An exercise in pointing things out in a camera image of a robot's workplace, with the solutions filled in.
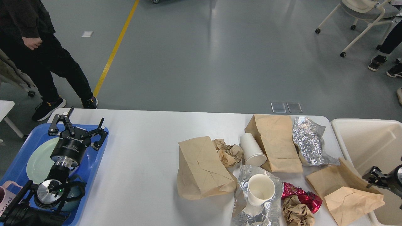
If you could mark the mint green plate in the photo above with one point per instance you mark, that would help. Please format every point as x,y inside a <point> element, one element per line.
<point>40,162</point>

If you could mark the beige chair at left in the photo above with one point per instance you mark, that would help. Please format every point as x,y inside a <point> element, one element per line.
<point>9,73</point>

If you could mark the blue plastic tray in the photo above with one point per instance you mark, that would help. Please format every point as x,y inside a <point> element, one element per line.
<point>87,169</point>

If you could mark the crumpled brown paper ball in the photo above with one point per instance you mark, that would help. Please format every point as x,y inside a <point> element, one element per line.
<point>295,213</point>

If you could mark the beige plastic bin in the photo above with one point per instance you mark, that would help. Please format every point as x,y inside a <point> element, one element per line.
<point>367,143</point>

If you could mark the white rolling chair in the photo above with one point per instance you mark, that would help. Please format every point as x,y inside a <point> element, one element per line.
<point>373,12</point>

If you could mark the teal home mug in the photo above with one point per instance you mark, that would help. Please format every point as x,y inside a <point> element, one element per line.
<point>75,191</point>

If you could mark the upright white paper cup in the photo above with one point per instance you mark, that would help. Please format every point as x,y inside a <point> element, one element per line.
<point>260,189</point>

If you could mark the person in dark clothes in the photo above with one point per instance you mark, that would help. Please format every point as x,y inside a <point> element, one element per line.
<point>27,38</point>

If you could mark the person with black sneakers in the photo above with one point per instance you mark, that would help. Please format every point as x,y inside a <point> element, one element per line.
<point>393,40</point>

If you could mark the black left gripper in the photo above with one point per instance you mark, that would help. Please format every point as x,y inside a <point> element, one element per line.
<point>72,148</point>

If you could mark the red foil wrapper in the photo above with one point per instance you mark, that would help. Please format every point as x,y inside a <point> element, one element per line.
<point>311,200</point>

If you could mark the large brown paper bag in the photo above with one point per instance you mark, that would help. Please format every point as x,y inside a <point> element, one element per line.
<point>201,173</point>

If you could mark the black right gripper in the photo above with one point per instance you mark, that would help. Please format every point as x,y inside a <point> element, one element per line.
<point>375,177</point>

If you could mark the crumpled brown paper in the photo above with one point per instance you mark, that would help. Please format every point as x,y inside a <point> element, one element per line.
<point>229,155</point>

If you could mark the white side table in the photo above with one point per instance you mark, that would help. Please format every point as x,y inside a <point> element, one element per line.
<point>5,108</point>

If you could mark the lying white paper cup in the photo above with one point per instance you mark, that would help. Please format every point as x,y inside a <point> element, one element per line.
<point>253,154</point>

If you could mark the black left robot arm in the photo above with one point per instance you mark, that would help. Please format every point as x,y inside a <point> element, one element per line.
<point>53,173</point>

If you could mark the crumpled silver foil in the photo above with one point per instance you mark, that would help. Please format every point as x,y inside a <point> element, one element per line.
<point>308,139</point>

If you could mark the silver foil bag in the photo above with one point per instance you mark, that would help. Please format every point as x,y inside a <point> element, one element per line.
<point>245,214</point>

